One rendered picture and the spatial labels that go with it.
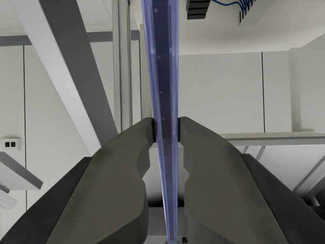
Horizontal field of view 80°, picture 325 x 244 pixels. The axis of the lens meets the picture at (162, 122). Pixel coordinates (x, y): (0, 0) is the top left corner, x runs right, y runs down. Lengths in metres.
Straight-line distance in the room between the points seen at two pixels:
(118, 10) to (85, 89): 0.40
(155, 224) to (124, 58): 0.38
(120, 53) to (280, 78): 1.89
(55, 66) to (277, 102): 2.12
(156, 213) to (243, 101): 1.80
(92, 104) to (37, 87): 2.18
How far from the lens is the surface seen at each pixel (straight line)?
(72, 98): 0.20
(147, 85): 0.65
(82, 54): 0.21
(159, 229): 0.37
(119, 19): 0.58
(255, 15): 0.64
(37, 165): 2.40
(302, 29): 0.93
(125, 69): 0.52
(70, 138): 2.19
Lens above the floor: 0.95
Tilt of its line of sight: 1 degrees down
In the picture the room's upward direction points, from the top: 178 degrees clockwise
